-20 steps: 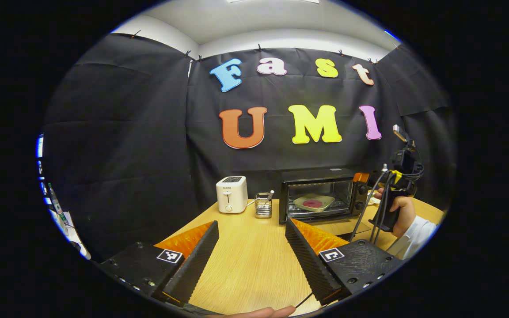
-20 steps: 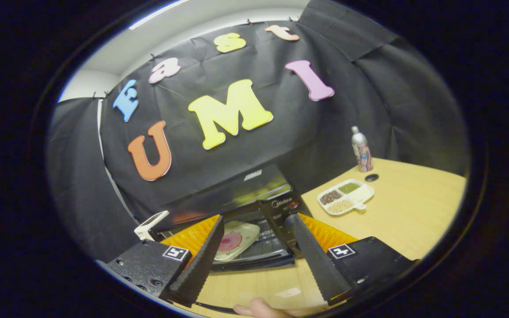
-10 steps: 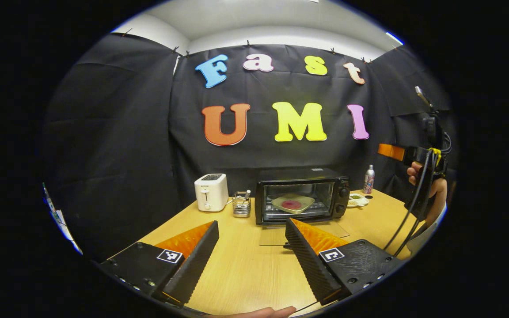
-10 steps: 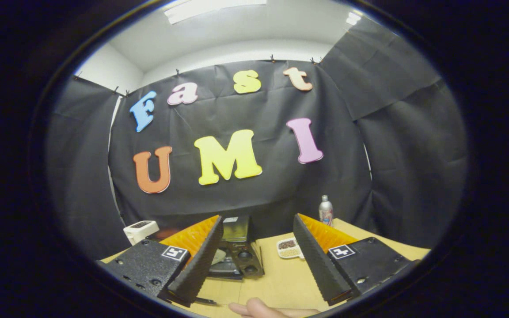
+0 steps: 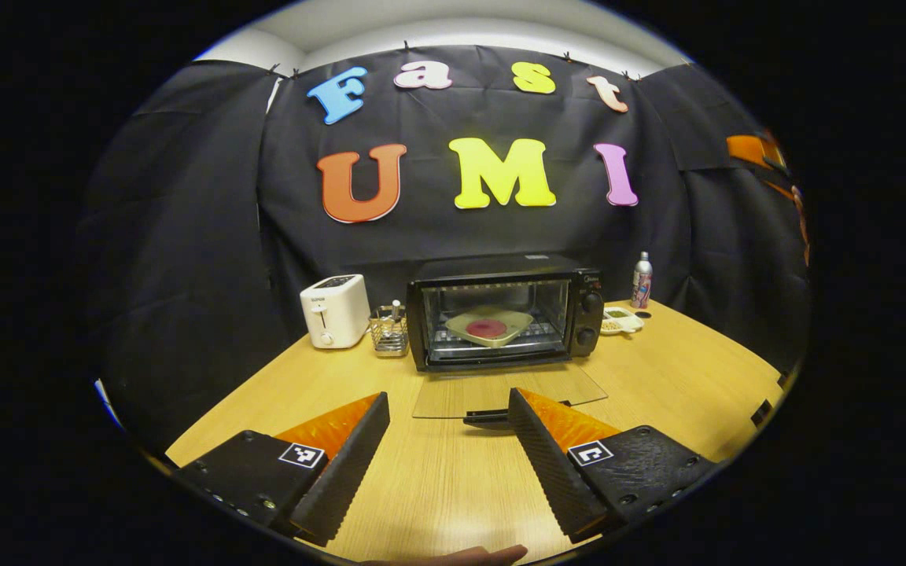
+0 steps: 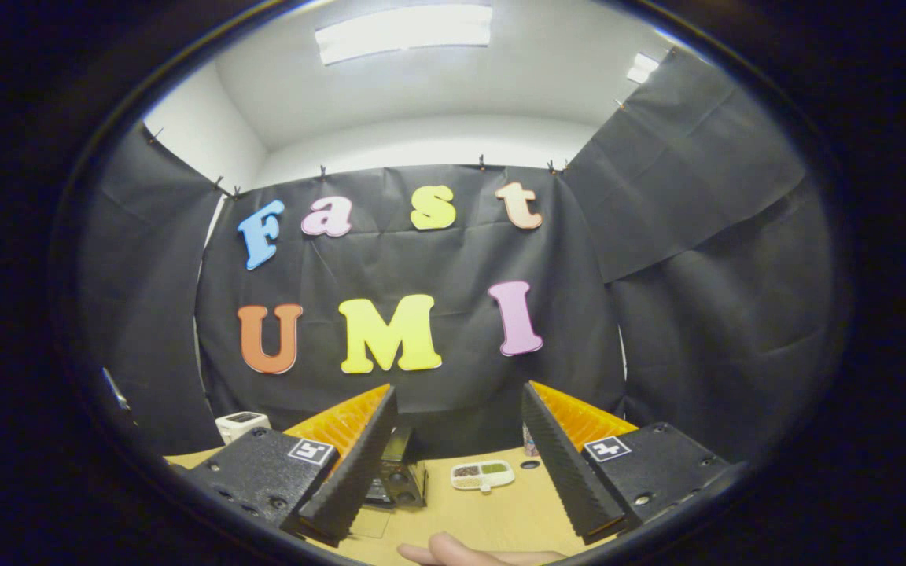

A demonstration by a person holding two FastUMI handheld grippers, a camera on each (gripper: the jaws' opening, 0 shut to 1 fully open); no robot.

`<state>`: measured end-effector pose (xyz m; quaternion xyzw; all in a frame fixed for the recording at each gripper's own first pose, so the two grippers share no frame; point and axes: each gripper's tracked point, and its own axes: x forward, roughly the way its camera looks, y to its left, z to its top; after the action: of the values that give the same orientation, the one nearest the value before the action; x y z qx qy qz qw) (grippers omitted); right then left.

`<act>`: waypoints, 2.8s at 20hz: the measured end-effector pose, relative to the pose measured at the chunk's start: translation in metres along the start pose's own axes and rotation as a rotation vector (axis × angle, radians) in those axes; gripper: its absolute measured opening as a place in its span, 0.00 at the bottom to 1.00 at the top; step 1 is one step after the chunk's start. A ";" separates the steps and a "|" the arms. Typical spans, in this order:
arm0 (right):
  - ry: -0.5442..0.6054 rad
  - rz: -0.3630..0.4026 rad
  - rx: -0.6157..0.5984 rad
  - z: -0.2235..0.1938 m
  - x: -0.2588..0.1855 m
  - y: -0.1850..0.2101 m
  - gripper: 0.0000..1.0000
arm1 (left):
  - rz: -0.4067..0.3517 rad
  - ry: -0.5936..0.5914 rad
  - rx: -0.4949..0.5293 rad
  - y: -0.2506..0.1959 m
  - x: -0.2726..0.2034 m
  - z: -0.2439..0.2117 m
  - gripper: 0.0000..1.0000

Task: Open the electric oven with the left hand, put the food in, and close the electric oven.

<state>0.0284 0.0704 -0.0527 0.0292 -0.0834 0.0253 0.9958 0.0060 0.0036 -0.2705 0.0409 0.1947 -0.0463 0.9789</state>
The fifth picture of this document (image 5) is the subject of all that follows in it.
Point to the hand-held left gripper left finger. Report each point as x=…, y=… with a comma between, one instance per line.
x=347, y=472

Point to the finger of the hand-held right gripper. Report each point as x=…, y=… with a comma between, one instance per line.
x=752, y=149
x=797, y=212

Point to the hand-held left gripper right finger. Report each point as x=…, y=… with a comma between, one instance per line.
x=543, y=472

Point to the cream plate with pink food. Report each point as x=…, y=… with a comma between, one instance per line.
x=488, y=326

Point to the black electric oven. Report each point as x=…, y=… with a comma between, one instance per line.
x=500, y=269

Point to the white toaster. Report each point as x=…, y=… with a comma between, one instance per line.
x=335, y=310

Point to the black table edge clamp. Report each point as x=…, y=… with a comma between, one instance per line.
x=760, y=413
x=783, y=379

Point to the white divided snack dish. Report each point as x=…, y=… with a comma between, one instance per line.
x=622, y=321

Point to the silver spray bottle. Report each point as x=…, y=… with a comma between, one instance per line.
x=642, y=283

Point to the black backdrop cloth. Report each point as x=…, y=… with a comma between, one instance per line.
x=201, y=236

